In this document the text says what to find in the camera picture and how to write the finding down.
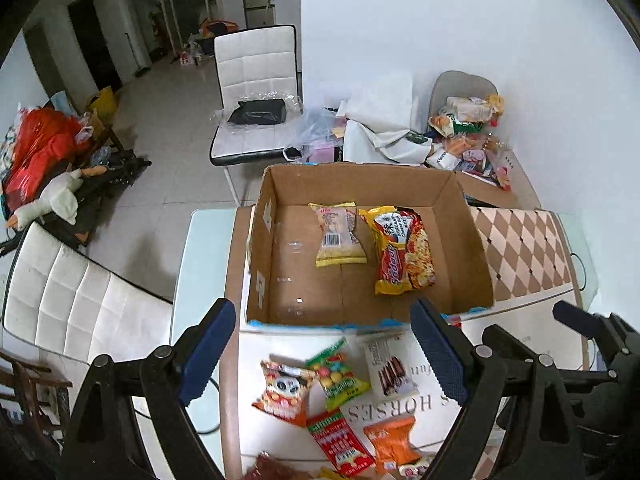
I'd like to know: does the pile of snack packets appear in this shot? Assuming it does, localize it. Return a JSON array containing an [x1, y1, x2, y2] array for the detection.
[[425, 93, 511, 191]]

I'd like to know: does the white tote bag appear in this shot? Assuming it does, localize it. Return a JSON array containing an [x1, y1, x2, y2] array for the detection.
[[343, 119, 433, 165]]

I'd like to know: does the small white snack packet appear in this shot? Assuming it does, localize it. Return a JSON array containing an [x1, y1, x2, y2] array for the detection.
[[398, 456, 431, 479]]

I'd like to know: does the pale yellow snack packet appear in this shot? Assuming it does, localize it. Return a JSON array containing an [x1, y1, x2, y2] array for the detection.
[[308, 202, 367, 268]]

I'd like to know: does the cardboard box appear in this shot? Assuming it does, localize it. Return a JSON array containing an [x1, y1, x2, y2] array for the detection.
[[245, 162, 495, 327]]

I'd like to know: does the dark red snack packet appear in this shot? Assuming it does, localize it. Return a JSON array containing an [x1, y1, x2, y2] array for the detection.
[[242, 453, 312, 480]]

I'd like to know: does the green candy bag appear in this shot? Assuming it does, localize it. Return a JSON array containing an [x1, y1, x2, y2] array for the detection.
[[305, 338, 371, 412]]

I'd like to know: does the wooden stool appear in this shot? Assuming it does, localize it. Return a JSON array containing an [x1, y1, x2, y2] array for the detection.
[[1, 351, 73, 439]]

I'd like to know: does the checkered printed table mat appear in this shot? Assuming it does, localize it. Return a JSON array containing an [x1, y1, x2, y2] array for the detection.
[[219, 208, 592, 479]]

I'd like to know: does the white chocolate stick packet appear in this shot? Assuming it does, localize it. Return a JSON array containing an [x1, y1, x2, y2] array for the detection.
[[361, 332, 418, 401]]

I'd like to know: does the red green striped packet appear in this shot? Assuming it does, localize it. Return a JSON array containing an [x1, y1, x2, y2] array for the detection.
[[307, 408, 375, 477]]

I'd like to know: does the near white padded chair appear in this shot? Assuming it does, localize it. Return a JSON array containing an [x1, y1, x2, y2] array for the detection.
[[2, 223, 174, 364]]

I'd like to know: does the yellow red noodle packet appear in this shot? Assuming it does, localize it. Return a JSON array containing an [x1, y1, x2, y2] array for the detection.
[[359, 205, 436, 296]]

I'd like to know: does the white padded chair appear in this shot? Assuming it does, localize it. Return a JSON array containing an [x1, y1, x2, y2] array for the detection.
[[2, 223, 174, 364], [208, 24, 305, 167]]

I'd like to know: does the orange seed packet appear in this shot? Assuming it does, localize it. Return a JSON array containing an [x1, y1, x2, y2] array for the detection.
[[363, 415, 421, 474]]

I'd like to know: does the white goose plush toy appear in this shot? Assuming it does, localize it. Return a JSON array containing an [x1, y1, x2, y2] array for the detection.
[[6, 166, 107, 231]]

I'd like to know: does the orange panda snack bag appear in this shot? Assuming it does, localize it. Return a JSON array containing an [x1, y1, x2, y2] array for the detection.
[[253, 361, 319, 427]]

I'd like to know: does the grey chair with snacks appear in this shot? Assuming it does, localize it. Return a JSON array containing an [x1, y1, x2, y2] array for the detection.
[[428, 70, 498, 139]]

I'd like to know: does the black bag on chair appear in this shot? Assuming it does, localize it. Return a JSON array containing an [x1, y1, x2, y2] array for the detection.
[[228, 99, 288, 126]]

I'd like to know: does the far white padded chair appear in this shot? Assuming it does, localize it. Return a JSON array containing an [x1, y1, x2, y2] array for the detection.
[[208, 24, 305, 167]]

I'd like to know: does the red bag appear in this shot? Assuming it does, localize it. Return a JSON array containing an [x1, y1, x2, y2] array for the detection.
[[2, 107, 92, 212]]

